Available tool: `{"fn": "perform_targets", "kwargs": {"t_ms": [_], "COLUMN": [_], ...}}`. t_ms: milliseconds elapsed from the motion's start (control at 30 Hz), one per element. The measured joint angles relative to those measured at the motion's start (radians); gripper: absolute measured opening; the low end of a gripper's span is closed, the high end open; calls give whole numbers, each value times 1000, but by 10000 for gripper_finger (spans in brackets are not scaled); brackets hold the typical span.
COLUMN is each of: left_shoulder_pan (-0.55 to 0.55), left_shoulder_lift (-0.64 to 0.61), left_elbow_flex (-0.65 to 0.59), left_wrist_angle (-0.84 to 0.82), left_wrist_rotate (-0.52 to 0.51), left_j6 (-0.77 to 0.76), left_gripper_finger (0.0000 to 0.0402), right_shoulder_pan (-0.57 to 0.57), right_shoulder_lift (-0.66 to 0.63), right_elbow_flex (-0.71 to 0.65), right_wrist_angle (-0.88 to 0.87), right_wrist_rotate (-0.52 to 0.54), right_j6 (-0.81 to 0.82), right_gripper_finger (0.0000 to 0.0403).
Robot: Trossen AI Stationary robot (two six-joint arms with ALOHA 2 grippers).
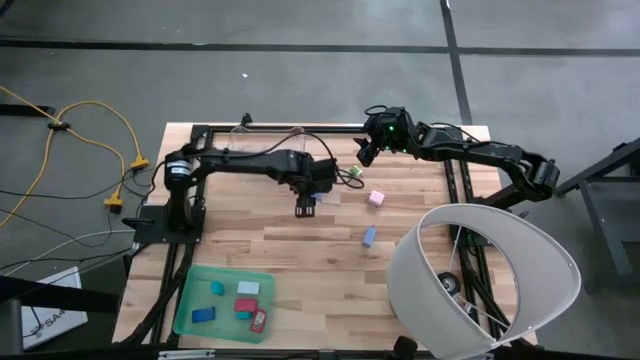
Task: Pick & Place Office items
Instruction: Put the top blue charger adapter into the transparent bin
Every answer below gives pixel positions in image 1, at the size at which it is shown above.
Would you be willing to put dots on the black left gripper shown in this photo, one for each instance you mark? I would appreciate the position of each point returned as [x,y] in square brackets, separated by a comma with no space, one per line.
[315,175]

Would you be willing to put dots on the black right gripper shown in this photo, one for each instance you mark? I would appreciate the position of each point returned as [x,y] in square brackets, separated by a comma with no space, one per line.
[391,130]

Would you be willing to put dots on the green white wall charger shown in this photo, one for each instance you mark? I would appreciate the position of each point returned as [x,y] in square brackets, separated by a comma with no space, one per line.
[356,171]

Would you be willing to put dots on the pink wall charger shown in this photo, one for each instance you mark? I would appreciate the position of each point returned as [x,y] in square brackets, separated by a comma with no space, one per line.
[376,198]

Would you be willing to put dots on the red printed box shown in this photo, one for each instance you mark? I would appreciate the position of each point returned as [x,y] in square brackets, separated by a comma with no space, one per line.
[258,321]

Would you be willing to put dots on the turquoise box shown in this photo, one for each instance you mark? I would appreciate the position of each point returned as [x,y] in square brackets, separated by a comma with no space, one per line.
[244,315]

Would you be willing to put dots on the blue box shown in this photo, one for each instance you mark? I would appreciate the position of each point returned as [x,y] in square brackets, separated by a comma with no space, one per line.
[204,315]

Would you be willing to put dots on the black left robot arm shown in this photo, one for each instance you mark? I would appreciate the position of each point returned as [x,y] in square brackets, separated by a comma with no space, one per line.
[240,162]

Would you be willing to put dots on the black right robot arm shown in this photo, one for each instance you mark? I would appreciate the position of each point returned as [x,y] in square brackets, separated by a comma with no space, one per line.
[475,150]

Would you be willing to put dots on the clear plastic tray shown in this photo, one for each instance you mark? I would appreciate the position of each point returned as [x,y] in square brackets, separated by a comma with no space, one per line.
[250,136]

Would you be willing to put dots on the small teal box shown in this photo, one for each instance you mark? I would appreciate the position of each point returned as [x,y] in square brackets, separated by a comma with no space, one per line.
[217,288]

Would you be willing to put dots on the translucent green plastic tray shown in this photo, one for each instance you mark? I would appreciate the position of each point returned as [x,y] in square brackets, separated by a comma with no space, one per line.
[227,330]

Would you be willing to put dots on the white lamp shade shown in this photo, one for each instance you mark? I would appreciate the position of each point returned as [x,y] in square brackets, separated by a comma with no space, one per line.
[420,310]

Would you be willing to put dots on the dark metal cart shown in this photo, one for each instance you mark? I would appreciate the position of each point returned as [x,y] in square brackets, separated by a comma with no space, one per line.
[615,225]

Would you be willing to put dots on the black slanted bar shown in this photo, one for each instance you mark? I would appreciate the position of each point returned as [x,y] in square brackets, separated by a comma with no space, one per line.
[50,295]

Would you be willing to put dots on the white printed cardboard box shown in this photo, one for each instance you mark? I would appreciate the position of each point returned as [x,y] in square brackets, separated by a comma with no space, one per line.
[55,320]

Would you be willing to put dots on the black floor bar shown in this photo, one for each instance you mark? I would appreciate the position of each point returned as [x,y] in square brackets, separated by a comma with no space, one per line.
[25,110]

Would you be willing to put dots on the black metal table frame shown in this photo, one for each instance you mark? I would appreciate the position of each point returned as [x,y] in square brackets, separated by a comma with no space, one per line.
[340,130]

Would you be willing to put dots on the silver bracket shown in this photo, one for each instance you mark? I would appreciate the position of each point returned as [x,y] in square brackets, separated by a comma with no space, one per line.
[185,354]

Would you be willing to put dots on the grey post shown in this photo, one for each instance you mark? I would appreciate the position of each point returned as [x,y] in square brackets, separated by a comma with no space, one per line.
[10,330]

